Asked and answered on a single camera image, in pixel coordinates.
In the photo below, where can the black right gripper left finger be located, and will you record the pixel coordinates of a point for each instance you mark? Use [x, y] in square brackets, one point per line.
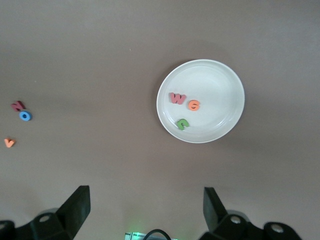
[62, 225]

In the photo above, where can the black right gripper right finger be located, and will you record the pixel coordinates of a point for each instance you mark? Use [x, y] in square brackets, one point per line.
[225, 227]

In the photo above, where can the green foam letter u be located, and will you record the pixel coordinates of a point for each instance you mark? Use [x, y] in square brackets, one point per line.
[180, 125]

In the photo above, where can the orange foam letter g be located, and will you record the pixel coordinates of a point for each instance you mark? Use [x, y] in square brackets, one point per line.
[191, 107]

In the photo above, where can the pink foam letter w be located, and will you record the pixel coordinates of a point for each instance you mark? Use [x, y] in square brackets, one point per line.
[173, 98]

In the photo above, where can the orange foam letter v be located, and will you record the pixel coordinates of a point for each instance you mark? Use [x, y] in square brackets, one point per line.
[9, 144]

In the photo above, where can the blue foam letter o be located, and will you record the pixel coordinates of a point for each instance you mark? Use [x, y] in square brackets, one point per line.
[21, 116]

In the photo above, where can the dark red foam letter z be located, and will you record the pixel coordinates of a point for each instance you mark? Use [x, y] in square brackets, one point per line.
[16, 107]

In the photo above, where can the beige round plate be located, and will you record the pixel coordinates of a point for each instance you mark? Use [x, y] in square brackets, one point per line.
[217, 95]

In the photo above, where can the brown table cover sheet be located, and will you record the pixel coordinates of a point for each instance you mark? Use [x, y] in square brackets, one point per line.
[75, 50]

